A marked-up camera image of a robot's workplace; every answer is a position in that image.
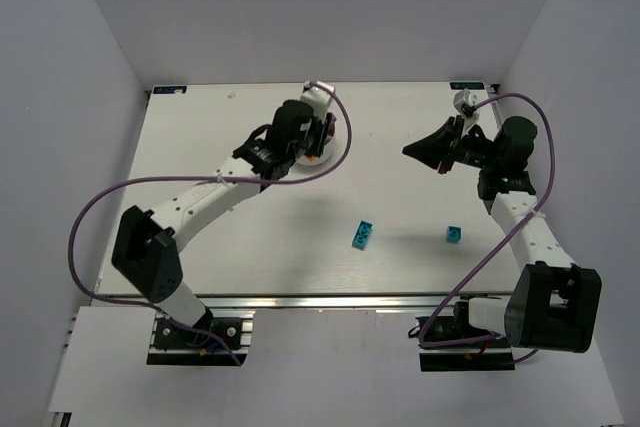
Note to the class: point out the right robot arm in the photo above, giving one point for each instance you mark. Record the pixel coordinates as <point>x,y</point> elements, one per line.
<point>554,303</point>

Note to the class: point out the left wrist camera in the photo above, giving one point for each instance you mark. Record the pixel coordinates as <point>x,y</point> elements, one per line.
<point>318,95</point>

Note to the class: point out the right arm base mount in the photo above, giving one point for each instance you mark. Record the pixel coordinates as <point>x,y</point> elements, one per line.
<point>466,348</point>

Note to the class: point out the small teal lego brick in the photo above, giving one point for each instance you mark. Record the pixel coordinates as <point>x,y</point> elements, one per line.
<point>453,234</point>

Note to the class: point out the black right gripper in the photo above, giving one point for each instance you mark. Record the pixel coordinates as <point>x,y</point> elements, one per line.
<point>454,143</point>

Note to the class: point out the long teal lego brick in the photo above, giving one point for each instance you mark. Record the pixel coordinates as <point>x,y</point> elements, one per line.
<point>362,235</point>

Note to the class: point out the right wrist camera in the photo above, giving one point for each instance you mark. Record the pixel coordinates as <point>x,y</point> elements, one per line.
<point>465,102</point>

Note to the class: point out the blue label corner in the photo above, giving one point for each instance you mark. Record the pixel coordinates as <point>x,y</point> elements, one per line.
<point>169,90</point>
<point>466,85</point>

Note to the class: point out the aluminium front rail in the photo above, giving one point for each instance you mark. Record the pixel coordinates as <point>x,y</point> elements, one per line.
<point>322,302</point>

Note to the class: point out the blue label left corner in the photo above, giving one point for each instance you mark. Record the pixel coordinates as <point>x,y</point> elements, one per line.
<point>169,90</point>

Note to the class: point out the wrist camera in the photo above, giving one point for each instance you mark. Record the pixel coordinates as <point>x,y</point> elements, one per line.
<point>318,95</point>
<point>465,102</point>

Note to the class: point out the white round divided container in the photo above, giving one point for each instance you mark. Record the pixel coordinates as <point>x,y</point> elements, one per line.
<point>325,156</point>

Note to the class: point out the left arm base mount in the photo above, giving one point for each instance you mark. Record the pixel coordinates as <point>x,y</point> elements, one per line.
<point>173,346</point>

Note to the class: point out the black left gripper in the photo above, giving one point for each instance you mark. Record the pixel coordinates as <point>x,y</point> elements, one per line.
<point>323,134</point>

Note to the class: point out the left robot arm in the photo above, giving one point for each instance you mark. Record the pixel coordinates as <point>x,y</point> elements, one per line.
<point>148,243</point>

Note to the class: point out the blue label right corner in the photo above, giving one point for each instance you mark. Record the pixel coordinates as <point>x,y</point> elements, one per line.
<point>466,85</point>

